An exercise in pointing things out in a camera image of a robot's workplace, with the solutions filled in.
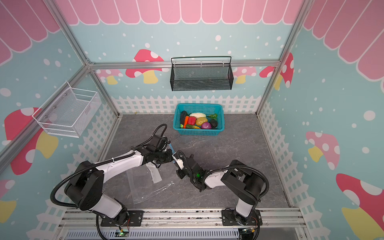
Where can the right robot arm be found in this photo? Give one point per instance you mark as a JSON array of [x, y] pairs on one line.
[[247, 183]]

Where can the dark avocado toy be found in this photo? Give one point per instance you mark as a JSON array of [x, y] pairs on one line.
[[213, 123]]

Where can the yellow potato toy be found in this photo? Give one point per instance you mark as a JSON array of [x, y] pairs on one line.
[[200, 121]]

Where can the purple onion toy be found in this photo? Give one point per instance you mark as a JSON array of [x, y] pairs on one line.
[[206, 126]]

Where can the red pepper toy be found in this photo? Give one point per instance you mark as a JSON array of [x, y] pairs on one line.
[[192, 120]]

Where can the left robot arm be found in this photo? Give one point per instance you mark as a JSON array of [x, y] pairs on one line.
[[84, 188]]

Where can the aluminium front rail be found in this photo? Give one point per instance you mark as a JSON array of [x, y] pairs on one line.
[[188, 218]]

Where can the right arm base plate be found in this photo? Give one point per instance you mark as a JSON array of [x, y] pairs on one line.
[[231, 218]]

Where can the black mesh wall basket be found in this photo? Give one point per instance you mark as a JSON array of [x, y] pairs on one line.
[[211, 73]]

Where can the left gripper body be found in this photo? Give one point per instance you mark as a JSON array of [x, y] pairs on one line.
[[163, 157]]

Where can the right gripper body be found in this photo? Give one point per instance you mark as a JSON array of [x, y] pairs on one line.
[[187, 163]]

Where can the green leafy vegetable toy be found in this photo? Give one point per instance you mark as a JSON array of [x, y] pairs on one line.
[[213, 116]]

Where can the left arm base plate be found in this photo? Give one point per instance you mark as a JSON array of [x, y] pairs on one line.
[[130, 218]]

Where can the clear zip top bag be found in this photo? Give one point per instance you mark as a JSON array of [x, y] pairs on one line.
[[147, 181]]

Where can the white radish toy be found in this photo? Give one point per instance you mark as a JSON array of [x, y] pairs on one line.
[[198, 115]]

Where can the teal plastic basket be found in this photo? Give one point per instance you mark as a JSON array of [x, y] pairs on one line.
[[207, 109]]

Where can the white wire wall basket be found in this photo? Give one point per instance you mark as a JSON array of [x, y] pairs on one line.
[[69, 112]]

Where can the orange carrot toy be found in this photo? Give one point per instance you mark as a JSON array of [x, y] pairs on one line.
[[186, 122]]

